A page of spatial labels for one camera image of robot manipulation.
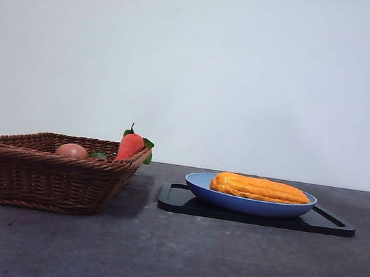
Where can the yellow corn cob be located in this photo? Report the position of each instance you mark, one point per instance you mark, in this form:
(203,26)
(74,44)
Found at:
(260,189)

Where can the green chili pepper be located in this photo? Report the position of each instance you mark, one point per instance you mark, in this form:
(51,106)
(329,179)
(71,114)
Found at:
(99,155)

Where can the brown wicker basket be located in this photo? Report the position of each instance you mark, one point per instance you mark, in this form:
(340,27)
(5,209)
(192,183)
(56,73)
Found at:
(38,180)

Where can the light blue round plate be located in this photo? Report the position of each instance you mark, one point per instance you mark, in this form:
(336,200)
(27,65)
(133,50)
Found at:
(248,205)

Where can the orange carrot with green leaves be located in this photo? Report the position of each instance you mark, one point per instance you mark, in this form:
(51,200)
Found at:
(129,148)

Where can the pale brown egg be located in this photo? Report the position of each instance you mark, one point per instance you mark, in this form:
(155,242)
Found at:
(72,151)

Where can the dark rectangular tray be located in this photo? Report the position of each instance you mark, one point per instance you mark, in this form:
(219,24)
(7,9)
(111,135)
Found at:
(324,227)

